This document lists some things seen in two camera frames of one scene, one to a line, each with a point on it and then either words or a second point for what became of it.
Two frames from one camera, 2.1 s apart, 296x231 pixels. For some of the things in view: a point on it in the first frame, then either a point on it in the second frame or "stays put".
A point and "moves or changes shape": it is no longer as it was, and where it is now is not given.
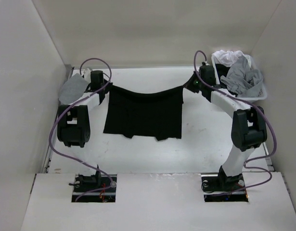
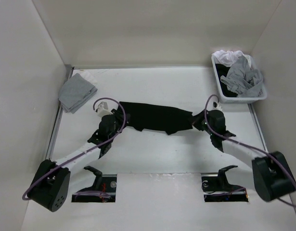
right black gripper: [189, 85] to [196, 119]
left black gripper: [108, 84] to [119, 117]
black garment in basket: [222, 70] stays put
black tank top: [135, 114] moves or changes shape
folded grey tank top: [72, 90] stays put
